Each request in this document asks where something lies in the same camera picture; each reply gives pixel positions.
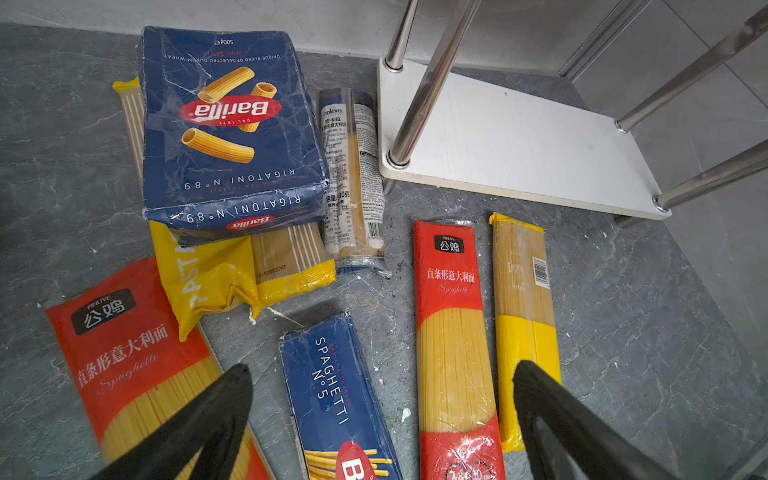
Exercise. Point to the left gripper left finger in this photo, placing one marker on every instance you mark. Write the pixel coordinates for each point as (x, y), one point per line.
(207, 431)

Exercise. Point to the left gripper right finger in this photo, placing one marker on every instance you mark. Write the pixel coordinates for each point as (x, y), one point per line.
(559, 431)

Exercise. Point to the blue Barilla rigatoni box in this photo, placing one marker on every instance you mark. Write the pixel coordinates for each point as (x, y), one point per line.
(231, 144)

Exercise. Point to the blue Barilla spaghetti box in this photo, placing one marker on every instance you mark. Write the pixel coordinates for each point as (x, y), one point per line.
(338, 423)

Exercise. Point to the clear labelled spaghetti bag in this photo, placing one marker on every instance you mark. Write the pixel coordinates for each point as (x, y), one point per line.
(353, 227)

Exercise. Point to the yellow pasta bag under box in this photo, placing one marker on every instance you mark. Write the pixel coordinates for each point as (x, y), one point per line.
(259, 270)

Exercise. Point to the yellow barcode spaghetti bag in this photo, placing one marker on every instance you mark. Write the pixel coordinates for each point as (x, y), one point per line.
(524, 314)

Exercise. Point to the white two-tier shelf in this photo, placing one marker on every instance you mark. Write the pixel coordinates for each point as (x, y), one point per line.
(448, 130)

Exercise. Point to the red spaghetti bag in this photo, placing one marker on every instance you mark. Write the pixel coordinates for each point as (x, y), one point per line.
(458, 420)
(133, 373)

